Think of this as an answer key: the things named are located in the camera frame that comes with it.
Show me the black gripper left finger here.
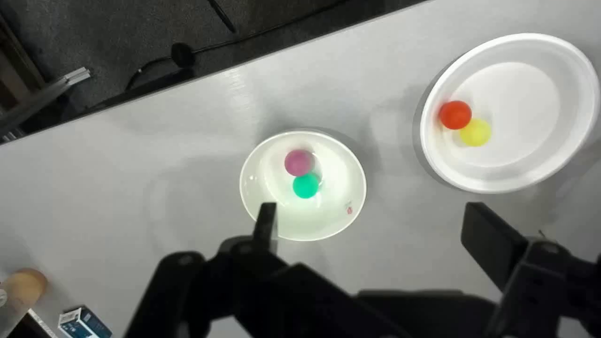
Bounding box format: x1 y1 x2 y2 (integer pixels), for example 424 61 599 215
124 201 402 338

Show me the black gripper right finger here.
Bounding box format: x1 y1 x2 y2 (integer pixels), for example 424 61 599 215
460 201 601 338

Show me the yellow ball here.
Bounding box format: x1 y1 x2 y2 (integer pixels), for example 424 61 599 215
458 119 494 149

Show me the orange ball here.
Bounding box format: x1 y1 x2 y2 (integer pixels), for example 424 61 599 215
436 100 473 132

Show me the white round bowl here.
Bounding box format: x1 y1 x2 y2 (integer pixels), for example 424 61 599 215
239 130 368 245

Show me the white round plate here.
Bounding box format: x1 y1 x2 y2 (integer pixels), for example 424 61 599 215
419 32 601 196

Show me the green ball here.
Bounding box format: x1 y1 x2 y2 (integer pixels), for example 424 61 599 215
291 173 323 201

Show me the pink ball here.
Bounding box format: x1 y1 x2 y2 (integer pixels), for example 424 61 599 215
284 149 316 179

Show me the grey metal bar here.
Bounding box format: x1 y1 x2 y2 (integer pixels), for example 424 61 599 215
0 66 92 138

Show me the black floor cable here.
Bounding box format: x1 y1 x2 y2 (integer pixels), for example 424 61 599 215
124 42 197 92

